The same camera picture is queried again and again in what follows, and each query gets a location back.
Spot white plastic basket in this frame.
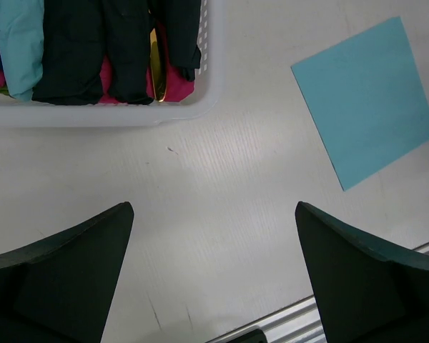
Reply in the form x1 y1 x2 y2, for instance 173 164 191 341
0 1 225 128

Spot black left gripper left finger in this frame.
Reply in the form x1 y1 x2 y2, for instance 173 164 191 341
0 202 134 342

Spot light blue paper napkin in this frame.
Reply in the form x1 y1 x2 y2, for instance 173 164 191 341
291 17 429 191

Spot light blue rolled napkin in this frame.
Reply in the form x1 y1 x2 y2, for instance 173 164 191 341
0 1 44 101

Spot dark navy rolled napkin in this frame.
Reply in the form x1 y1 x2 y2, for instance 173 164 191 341
102 0 153 105
163 0 201 81
32 0 105 106

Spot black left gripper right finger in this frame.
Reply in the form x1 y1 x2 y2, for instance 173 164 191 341
295 202 429 342

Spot aluminium front rail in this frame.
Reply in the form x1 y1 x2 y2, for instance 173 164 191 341
205 237 429 343

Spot gold knife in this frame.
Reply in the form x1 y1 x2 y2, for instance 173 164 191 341
150 29 167 102

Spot magenta rolled napkin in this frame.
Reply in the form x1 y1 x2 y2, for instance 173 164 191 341
0 57 194 104

